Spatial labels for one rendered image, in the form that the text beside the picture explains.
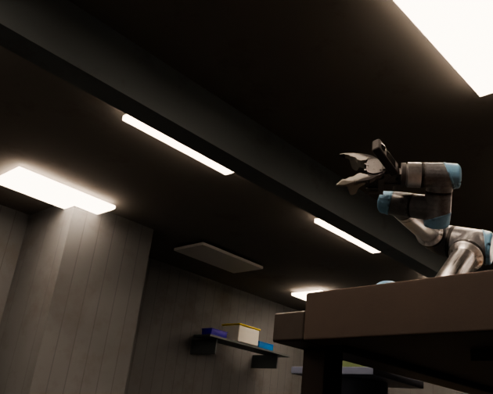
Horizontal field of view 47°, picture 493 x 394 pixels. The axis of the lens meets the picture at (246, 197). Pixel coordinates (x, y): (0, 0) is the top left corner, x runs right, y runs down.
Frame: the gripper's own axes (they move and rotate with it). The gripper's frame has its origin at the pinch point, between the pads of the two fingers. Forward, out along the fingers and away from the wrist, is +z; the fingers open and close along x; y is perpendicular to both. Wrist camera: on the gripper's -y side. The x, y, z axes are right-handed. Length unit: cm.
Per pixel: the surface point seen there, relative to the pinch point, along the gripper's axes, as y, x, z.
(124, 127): 153, 252, 199
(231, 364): 713, 390, 205
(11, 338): 408, 200, 387
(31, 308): 378, 222, 360
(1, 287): 392, 260, 427
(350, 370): 28, -51, -6
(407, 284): -28, -70, -16
